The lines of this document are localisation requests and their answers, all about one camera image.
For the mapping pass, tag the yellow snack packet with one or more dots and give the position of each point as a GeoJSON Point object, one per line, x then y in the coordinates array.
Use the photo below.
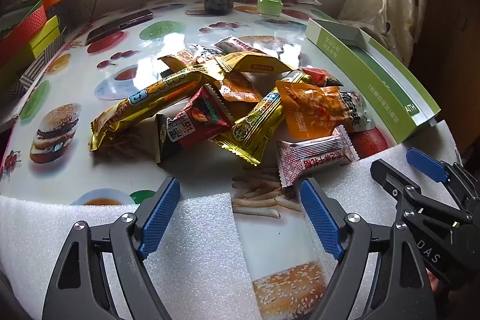
{"type": "Point", "coordinates": [255, 63]}
{"type": "Point", "coordinates": [180, 61]}

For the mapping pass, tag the red perforated box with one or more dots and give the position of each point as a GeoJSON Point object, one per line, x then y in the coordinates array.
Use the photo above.
{"type": "Point", "coordinates": [22, 31]}

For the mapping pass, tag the orange white snack pouch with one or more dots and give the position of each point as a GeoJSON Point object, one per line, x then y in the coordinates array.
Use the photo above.
{"type": "Point", "coordinates": [315, 110]}

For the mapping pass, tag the short gold snack packet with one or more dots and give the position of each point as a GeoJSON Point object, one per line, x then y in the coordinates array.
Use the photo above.
{"type": "Point", "coordinates": [255, 125]}

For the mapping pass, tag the black smartphone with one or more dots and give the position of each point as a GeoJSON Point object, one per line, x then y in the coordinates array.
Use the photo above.
{"type": "Point", "coordinates": [120, 25]}

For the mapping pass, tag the long gold snack bar packet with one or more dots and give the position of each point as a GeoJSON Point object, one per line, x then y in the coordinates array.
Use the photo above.
{"type": "Point", "coordinates": [150, 98]}

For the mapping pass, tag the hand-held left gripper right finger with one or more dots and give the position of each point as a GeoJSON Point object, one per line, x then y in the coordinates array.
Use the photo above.
{"type": "Point", "coordinates": [320, 218]}

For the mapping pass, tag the red black snack packet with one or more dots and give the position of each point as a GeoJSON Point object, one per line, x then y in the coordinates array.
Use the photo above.
{"type": "Point", "coordinates": [198, 117]}
{"type": "Point", "coordinates": [318, 76]}

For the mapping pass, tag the green jar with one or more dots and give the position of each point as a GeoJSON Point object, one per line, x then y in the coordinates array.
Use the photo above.
{"type": "Point", "coordinates": [270, 3]}

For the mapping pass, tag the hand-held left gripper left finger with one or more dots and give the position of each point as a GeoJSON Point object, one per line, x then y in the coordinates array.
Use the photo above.
{"type": "Point", "coordinates": [159, 215]}

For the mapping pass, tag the striped black white box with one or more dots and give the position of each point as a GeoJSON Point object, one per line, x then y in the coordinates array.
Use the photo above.
{"type": "Point", "coordinates": [37, 65]}

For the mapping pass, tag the green white cardboard box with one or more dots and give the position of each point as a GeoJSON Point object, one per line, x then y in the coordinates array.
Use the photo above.
{"type": "Point", "coordinates": [378, 80]}

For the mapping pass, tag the orange snack packet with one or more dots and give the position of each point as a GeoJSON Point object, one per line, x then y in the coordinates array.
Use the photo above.
{"type": "Point", "coordinates": [240, 89]}

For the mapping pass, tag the white red snack packet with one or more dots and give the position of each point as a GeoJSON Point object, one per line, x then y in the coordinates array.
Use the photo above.
{"type": "Point", "coordinates": [318, 155]}
{"type": "Point", "coordinates": [240, 44]}

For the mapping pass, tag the lime green box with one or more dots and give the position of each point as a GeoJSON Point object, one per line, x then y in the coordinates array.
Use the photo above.
{"type": "Point", "coordinates": [47, 35]}

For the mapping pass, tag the white foam sheet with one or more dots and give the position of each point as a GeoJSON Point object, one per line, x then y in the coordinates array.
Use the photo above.
{"type": "Point", "coordinates": [360, 192]}
{"type": "Point", "coordinates": [37, 230]}

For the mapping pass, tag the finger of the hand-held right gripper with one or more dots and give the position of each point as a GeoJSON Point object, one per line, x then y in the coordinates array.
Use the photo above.
{"type": "Point", "coordinates": [427, 164]}
{"type": "Point", "coordinates": [390, 177]}

